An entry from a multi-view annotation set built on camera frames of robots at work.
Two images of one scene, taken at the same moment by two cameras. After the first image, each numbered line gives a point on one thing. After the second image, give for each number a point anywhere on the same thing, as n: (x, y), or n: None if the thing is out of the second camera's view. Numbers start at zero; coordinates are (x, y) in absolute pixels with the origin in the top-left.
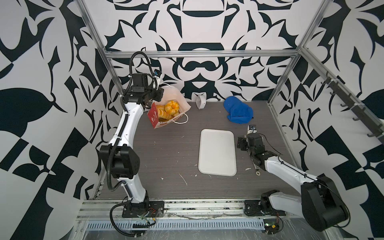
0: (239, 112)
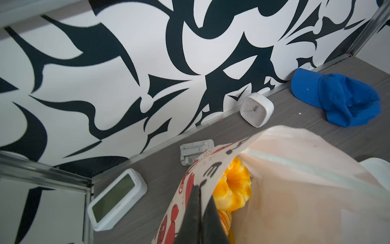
0: (346, 102)
